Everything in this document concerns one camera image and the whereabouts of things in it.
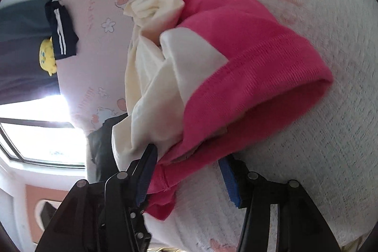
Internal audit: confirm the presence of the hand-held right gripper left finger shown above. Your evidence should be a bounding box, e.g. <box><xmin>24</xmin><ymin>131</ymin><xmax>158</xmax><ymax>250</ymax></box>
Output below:
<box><xmin>35</xmin><ymin>144</ymin><xmax>159</xmax><ymax>252</ymax></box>

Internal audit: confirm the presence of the dark curtain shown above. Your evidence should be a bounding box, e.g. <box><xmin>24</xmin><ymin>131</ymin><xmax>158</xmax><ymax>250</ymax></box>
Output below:
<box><xmin>0</xmin><ymin>0</ymin><xmax>60</xmax><ymax>105</ymax></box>

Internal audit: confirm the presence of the yellow plush toy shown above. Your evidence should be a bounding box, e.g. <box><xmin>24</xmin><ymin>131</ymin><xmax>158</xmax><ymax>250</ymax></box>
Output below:
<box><xmin>38</xmin><ymin>38</ymin><xmax>57</xmax><ymax>77</ymax></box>

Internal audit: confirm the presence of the cream and pink shirt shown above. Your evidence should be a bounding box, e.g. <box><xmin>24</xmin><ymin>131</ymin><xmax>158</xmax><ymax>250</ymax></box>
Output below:
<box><xmin>112</xmin><ymin>0</ymin><xmax>334</xmax><ymax>221</ymax></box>

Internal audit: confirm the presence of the black garment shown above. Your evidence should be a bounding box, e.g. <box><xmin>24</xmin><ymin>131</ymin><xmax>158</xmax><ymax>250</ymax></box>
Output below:
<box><xmin>87</xmin><ymin>113</ymin><xmax>139</xmax><ymax>185</ymax></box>

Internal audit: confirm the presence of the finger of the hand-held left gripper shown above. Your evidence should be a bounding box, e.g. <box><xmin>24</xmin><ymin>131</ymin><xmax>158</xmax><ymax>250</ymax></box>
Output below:
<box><xmin>129</xmin><ymin>204</ymin><xmax>152</xmax><ymax>252</ymax></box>

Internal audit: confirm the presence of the pink printed blanket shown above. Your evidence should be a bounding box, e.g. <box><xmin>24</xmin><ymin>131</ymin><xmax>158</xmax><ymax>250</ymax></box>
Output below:
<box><xmin>56</xmin><ymin>0</ymin><xmax>378</xmax><ymax>252</ymax></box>

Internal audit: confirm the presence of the navy garment with white stripes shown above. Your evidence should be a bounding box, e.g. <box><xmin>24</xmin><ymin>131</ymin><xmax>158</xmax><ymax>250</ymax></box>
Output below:
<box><xmin>44</xmin><ymin>0</ymin><xmax>80</xmax><ymax>60</ymax></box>

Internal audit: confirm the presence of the window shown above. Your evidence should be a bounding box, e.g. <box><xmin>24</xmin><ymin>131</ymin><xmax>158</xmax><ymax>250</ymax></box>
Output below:
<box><xmin>0</xmin><ymin>95</ymin><xmax>89</xmax><ymax>170</ymax></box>

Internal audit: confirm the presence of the white framed mirror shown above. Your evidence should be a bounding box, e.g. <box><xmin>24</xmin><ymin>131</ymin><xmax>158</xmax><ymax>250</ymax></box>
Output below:
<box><xmin>35</xmin><ymin>198</ymin><xmax>61</xmax><ymax>230</ymax></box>

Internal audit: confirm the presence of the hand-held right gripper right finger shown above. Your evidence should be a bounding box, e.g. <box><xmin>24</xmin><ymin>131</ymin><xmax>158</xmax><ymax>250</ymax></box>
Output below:
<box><xmin>219</xmin><ymin>154</ymin><xmax>335</xmax><ymax>252</ymax></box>

